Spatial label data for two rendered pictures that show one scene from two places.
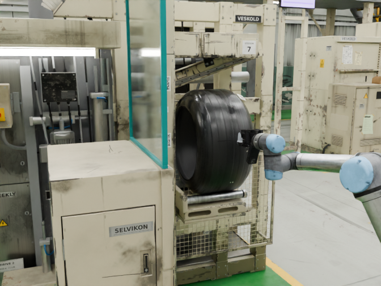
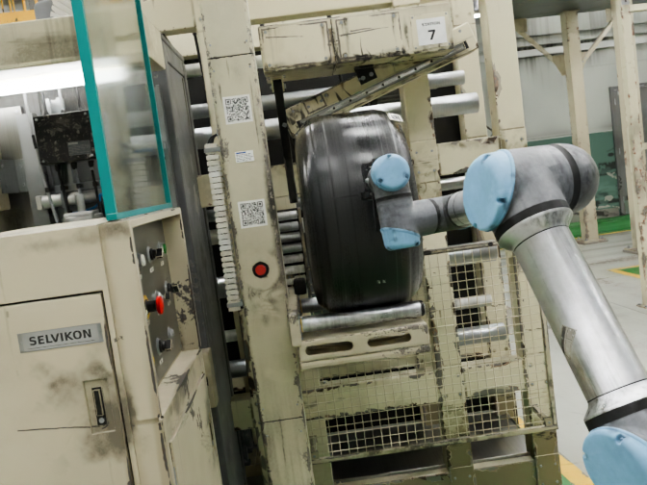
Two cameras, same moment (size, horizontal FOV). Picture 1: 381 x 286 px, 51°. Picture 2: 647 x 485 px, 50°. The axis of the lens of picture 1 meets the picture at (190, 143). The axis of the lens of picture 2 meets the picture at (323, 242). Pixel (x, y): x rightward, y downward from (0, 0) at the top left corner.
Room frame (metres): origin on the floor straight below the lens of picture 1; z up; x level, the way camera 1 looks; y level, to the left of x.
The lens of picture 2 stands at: (0.25, -0.65, 1.30)
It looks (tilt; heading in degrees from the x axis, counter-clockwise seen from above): 6 degrees down; 18
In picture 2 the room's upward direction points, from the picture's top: 8 degrees counter-clockwise
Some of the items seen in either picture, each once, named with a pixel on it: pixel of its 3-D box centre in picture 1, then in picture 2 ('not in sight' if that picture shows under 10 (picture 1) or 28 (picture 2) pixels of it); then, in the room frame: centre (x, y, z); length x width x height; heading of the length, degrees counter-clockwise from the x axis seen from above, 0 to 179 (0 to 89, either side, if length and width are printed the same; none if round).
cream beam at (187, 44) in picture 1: (205, 46); (353, 45); (2.51, -0.09, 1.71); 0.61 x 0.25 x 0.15; 110
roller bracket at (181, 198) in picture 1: (173, 192); (296, 316); (2.13, 0.09, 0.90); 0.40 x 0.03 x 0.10; 20
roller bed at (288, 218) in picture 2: not in sight; (277, 253); (2.47, 0.26, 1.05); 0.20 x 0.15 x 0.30; 110
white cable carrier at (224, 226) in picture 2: not in sight; (224, 227); (2.03, 0.23, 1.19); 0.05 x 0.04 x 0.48; 20
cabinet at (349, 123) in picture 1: (360, 122); not in sight; (6.39, -2.74, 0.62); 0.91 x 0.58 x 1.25; 114
